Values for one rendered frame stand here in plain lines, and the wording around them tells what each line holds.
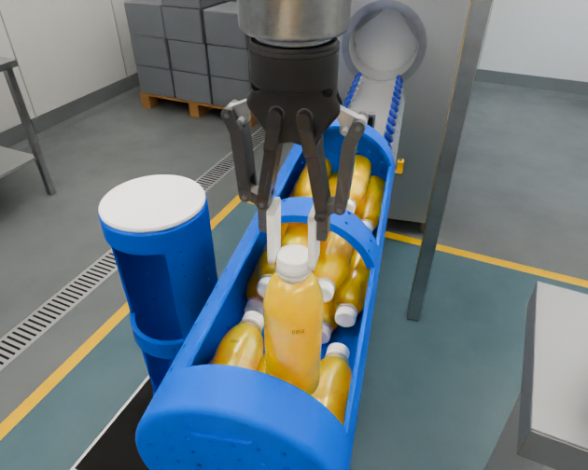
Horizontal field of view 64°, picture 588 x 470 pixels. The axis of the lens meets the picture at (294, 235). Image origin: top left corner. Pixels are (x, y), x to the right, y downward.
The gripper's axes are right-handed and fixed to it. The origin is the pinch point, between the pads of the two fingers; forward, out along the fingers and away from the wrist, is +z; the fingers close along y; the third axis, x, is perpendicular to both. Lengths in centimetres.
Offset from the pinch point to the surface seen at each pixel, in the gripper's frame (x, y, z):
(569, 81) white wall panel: -488, -163, 128
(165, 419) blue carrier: 12.0, 12.8, 21.2
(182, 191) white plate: -60, 47, 37
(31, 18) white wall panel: -298, 291, 53
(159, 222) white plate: -45, 46, 37
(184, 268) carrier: -46, 42, 51
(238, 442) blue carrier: 11.8, 3.7, 22.7
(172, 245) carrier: -44, 43, 43
